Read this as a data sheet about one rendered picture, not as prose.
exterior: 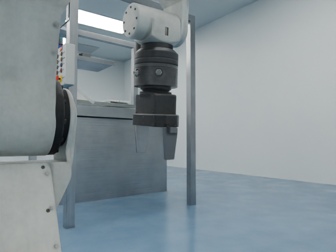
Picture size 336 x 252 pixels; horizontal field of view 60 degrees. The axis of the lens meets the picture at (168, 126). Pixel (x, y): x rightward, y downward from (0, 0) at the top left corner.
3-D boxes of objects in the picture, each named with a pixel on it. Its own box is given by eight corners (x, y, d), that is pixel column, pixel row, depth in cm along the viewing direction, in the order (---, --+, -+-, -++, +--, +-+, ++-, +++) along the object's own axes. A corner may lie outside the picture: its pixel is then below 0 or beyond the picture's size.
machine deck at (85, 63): (49, 54, 249) (49, 49, 249) (37, 63, 279) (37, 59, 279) (114, 65, 288) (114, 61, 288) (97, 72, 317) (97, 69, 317)
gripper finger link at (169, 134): (160, 159, 55) (161, 126, 54) (174, 158, 56) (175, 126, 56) (165, 161, 53) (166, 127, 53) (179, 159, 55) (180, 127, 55)
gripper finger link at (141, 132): (148, 152, 65) (148, 124, 64) (135, 153, 63) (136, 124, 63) (144, 151, 66) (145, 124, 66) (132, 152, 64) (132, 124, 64)
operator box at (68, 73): (64, 83, 180) (65, 42, 181) (56, 87, 193) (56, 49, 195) (74, 85, 184) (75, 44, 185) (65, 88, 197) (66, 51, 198)
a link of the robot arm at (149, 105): (191, 127, 57) (193, 65, 56) (149, 127, 51) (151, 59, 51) (157, 124, 67) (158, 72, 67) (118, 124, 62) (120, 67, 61)
